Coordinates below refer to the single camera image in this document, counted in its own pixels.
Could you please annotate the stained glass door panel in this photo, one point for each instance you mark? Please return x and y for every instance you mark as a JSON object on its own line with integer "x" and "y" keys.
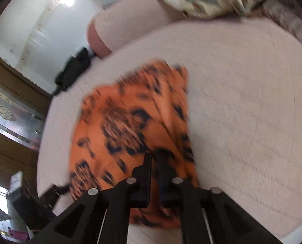
{"x": 13, "y": 117}

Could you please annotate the pink quilted cushion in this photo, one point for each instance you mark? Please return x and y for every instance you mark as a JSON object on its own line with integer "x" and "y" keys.
{"x": 135, "y": 22}

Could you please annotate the brown patterned pillow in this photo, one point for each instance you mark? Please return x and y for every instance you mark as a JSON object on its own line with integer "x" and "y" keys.
{"x": 288, "y": 22}

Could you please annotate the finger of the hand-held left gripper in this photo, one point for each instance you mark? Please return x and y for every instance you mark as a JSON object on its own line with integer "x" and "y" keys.
{"x": 60, "y": 190}

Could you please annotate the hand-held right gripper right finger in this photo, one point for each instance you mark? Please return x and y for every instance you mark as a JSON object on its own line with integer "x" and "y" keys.
{"x": 163, "y": 172}

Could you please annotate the orange floral garment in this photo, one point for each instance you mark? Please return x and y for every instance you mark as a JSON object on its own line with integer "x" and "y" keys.
{"x": 120, "y": 122}

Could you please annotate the black cloth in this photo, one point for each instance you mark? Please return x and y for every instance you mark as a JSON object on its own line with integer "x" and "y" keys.
{"x": 69, "y": 76}

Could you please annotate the wooden door frame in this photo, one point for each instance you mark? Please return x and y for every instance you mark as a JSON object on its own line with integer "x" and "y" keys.
{"x": 13, "y": 71}

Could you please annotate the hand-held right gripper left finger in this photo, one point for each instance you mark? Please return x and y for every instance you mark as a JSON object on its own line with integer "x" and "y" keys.
{"x": 144, "y": 175}

